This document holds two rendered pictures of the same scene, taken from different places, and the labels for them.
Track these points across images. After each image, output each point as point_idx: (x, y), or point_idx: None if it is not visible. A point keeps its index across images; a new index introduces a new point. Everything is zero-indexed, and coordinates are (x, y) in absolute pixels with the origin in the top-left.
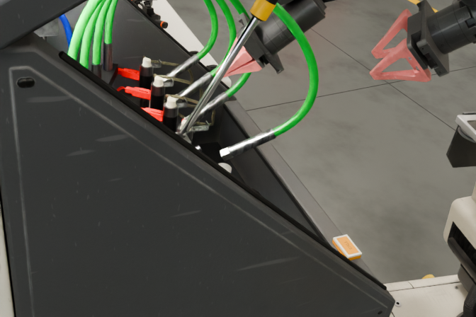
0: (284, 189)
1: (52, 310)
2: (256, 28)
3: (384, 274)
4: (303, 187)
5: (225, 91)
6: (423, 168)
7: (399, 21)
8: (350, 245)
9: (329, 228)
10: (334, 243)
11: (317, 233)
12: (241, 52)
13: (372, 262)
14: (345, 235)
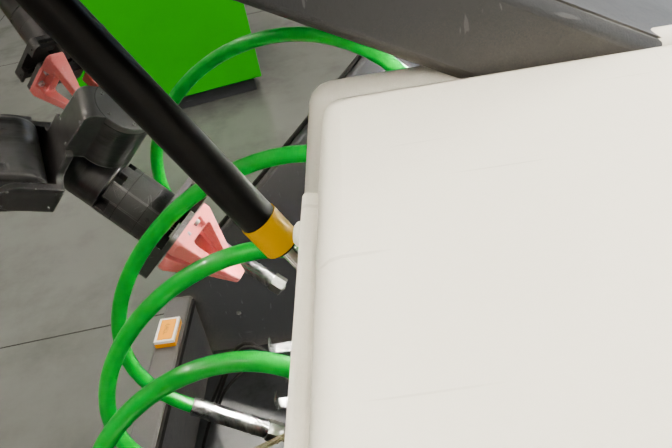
0: (161, 445)
1: None
2: (168, 197)
3: None
4: (134, 435)
5: (192, 403)
6: None
7: (68, 63)
8: (163, 327)
9: (162, 364)
10: (176, 339)
11: (179, 365)
12: (208, 212)
13: None
14: (156, 341)
